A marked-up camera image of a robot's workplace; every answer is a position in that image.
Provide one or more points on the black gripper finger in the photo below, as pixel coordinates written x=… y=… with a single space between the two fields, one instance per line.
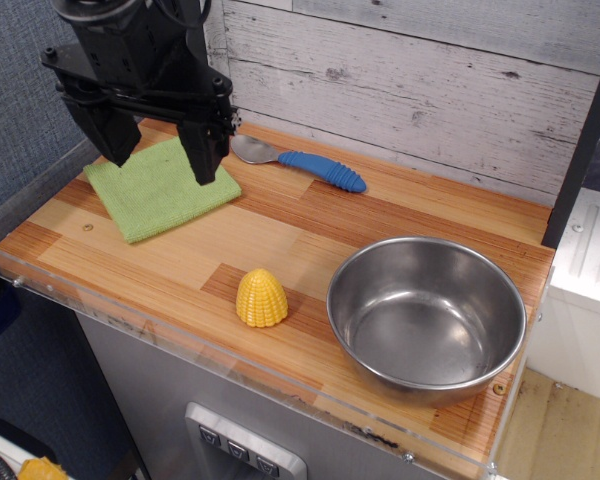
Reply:
x=114 y=133
x=205 y=147

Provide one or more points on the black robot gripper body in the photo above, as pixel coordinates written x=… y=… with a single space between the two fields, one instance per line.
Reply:
x=147 y=58

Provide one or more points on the metal spoon with blue handle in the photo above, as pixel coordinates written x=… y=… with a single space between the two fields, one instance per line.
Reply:
x=256 y=152

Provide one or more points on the green microfiber cloth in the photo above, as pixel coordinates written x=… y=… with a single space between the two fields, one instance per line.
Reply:
x=156 y=191

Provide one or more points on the yellow object at bottom left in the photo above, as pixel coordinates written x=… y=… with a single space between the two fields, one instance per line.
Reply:
x=41 y=469

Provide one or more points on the yellow toy corn piece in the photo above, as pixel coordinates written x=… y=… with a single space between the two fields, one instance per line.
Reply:
x=261 y=301

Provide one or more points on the clear acrylic table guard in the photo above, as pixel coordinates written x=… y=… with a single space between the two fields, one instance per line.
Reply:
x=57 y=240

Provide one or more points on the silver toy fridge cabinet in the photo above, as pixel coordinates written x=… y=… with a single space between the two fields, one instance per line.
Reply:
x=198 y=411

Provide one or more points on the stainless steel bowl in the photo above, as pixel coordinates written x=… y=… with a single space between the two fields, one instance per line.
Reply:
x=427 y=321

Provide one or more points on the white ridged side unit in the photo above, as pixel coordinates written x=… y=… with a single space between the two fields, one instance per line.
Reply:
x=565 y=343

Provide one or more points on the dark grey right post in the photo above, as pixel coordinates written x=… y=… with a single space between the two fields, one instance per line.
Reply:
x=575 y=175

